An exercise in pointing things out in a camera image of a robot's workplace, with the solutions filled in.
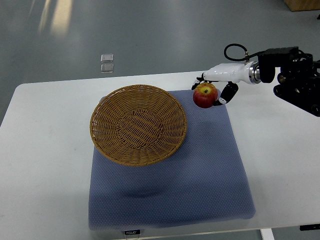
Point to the lower floor socket cover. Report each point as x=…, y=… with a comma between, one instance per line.
x=107, y=68

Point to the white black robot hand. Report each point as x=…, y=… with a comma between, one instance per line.
x=231, y=73

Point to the black table brand label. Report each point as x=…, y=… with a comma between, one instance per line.
x=132, y=232

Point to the wooden box corner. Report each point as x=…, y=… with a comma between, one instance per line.
x=302, y=5

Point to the red yellow apple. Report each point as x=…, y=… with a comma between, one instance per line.
x=205, y=94

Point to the white table leg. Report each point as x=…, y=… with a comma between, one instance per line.
x=267, y=234

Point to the blue quilted mat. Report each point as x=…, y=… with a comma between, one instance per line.
x=203, y=181

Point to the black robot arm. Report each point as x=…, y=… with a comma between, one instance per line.
x=298, y=76

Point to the floor socket cover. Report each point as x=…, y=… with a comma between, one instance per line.
x=107, y=57
x=107, y=68

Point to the woven wicker basket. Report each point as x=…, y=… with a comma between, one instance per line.
x=138, y=125

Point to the upper floor socket cover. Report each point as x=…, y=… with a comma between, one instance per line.
x=107, y=57

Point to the black table control panel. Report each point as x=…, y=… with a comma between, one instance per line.
x=309, y=227

